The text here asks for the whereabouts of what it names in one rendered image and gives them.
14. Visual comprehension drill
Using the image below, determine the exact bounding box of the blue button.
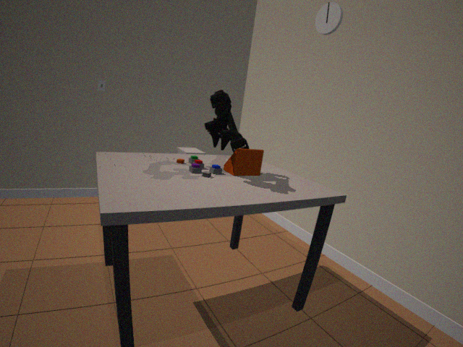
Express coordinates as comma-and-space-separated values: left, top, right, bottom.
209, 165, 222, 174

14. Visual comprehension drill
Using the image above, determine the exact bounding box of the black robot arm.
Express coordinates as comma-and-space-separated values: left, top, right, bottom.
205, 90, 249, 153

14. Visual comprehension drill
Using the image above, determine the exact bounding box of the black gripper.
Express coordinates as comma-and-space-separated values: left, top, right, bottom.
207, 116, 235, 150

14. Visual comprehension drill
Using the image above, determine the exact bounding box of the red button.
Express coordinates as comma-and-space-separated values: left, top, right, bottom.
192, 160, 204, 168

